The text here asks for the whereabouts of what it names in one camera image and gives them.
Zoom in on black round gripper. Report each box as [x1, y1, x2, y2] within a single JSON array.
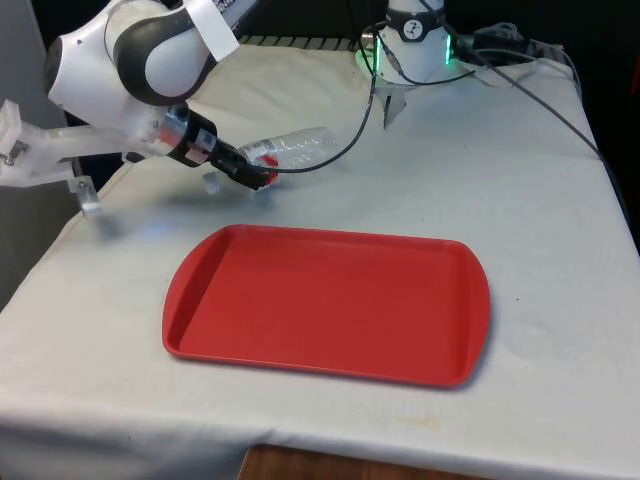
[[160, 106, 280, 194]]

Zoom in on clear plastic bottle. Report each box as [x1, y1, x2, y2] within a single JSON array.
[[237, 126, 341, 192]]

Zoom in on red plastic tray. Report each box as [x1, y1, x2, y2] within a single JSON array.
[[162, 223, 492, 391]]

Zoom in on black cable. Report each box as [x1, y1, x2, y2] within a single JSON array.
[[482, 62, 604, 156], [452, 23, 544, 65], [272, 42, 401, 175]]

